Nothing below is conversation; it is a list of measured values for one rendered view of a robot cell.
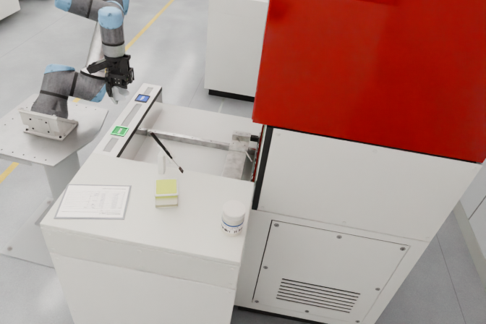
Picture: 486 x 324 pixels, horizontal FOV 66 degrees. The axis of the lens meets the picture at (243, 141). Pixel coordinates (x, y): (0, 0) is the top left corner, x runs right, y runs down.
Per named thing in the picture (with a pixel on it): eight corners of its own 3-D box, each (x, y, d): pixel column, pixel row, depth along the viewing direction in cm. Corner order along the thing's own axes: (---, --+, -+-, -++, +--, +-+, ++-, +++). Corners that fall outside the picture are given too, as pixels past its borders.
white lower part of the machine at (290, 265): (351, 218, 258) (394, 122, 207) (364, 340, 193) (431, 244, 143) (250, 199, 261) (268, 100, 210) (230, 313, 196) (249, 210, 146)
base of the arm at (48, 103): (23, 109, 159) (28, 87, 160) (41, 113, 174) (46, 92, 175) (58, 116, 159) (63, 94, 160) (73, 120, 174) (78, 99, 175)
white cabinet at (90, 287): (247, 222, 245) (265, 121, 195) (218, 387, 169) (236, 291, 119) (152, 204, 248) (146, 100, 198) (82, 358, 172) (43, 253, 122)
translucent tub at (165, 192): (177, 192, 129) (177, 177, 125) (178, 208, 124) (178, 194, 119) (155, 192, 128) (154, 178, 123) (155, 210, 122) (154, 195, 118)
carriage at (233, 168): (249, 141, 174) (250, 137, 172) (237, 198, 145) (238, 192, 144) (232, 138, 174) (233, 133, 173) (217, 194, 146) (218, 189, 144)
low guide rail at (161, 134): (254, 152, 173) (255, 147, 171) (254, 155, 172) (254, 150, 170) (150, 134, 175) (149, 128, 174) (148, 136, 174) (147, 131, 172)
